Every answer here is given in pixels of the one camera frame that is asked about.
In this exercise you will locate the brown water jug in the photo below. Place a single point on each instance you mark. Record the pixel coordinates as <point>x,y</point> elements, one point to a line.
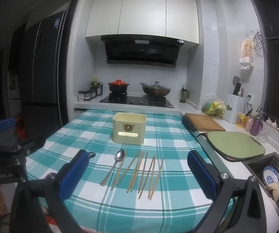
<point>183,94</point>

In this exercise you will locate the wok with glass lid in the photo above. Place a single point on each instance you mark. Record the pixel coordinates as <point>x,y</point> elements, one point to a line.
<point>156,90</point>

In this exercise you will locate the black burner stand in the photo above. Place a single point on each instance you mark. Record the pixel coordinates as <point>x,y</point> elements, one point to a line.
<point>118,95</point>

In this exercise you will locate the black spatula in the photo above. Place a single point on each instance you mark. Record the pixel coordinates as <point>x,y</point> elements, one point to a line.
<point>236,81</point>

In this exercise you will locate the kitchen sink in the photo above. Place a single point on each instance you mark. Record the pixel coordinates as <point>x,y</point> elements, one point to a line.
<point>258,163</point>

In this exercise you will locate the pink cup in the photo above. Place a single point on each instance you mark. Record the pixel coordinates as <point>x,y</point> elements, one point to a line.
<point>248,123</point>

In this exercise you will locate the black gas hob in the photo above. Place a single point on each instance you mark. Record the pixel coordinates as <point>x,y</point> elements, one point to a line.
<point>139,101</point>

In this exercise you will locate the hanging printed bag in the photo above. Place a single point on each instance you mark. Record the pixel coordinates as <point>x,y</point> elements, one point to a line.
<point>246,53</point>

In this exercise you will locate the silver metal spoon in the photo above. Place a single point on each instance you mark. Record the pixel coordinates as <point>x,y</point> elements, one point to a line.
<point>120,154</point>

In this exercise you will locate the purple bottle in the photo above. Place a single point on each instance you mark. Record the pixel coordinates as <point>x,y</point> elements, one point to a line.
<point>255,126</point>

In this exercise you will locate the black range hood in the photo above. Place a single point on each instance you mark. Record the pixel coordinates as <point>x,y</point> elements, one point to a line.
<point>142,51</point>

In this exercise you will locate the black refrigerator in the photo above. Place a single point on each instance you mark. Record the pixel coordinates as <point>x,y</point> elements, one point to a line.
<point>42,77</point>

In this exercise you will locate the clay pot with red lid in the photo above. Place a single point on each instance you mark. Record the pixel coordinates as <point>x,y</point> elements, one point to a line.
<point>118,86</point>

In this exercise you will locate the dark spice jar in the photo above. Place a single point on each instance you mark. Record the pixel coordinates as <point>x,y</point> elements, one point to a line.
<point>87,95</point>
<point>92,94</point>

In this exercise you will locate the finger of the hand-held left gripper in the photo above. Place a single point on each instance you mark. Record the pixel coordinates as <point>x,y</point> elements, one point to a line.
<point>3,125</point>
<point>32,145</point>

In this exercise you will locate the wooden cutting board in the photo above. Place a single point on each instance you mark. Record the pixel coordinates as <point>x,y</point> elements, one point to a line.
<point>203,121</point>

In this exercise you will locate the clear glass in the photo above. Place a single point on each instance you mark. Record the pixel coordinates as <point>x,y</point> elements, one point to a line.
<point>263,137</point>

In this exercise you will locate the garlic bulbs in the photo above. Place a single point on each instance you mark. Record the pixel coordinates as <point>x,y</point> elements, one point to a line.
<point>273,123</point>

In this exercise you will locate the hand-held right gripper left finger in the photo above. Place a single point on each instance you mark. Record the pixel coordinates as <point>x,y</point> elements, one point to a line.
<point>74,172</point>

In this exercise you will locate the white wall cabinet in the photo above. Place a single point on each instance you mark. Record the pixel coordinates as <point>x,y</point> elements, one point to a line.
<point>142,12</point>

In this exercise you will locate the white wall outlet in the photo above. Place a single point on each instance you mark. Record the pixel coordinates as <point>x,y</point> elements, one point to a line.
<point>249,98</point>

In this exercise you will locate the row of chopsticks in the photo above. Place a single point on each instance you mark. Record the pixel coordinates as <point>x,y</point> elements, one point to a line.
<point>135,172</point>

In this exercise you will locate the hanging metal trivet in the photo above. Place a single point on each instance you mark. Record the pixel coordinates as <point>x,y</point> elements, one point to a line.
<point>258,40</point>

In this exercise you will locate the white label spice jar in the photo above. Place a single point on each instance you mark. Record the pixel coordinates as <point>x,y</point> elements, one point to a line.
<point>81,96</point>

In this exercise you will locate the green cutting board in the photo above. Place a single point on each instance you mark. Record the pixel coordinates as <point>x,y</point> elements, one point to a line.
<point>235,144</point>

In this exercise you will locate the blue and white plate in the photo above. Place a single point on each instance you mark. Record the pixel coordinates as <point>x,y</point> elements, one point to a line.
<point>271,174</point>

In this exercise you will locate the yellow dish glove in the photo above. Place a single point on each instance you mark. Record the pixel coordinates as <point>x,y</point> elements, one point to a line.
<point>276,190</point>

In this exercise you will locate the dark sauce bottle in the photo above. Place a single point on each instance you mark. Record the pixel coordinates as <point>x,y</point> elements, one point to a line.
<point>100,88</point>

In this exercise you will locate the teal checked tablecloth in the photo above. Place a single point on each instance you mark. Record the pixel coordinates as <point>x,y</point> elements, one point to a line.
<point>93,131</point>

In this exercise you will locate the yellow printed can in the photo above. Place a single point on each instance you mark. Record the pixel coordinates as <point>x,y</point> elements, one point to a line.
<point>241,120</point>

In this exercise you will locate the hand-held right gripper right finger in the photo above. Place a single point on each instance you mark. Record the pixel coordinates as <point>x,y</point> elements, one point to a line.
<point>202,174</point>

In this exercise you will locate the cream utensil holder box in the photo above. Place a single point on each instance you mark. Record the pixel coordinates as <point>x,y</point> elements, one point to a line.
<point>129,126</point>

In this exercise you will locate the plastic bag of yellow-green produce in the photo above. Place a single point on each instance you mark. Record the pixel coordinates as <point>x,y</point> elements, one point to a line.
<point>213,108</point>

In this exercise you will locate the yellow-capped oil bottle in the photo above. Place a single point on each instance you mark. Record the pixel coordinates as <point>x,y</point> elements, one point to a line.
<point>95,86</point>

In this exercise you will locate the white knife holder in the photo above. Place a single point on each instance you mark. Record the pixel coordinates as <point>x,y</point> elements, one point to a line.
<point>235,108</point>

